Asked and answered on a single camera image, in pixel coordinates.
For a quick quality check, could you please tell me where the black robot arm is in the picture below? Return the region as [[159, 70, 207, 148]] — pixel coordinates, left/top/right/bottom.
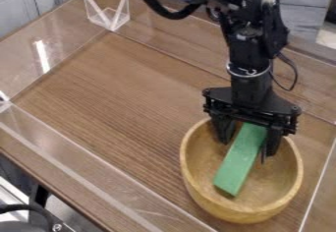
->
[[177, 0, 299, 156]]

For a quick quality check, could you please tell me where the clear acrylic front wall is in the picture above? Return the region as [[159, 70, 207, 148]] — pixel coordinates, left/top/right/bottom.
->
[[0, 101, 215, 232]]

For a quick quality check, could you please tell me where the brown wooden bowl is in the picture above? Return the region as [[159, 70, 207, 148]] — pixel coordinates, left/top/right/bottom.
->
[[179, 118, 302, 224]]

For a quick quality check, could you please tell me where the green rectangular block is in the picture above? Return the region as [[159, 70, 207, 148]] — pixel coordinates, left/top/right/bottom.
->
[[211, 123, 266, 196]]

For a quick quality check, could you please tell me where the clear acrylic corner bracket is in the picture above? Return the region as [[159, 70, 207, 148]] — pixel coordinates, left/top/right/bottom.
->
[[83, 0, 129, 31]]

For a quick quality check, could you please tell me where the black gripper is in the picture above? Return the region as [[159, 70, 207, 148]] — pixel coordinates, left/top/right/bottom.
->
[[202, 87, 301, 162]]

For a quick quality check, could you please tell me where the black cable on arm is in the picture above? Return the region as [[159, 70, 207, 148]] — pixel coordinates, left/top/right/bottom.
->
[[267, 52, 298, 92]]

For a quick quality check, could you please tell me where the black table leg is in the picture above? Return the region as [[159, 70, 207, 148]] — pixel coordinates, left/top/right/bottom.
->
[[29, 184, 49, 207]]

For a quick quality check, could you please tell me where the black cable under table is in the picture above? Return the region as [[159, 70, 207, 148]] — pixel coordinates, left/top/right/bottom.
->
[[0, 203, 49, 232]]

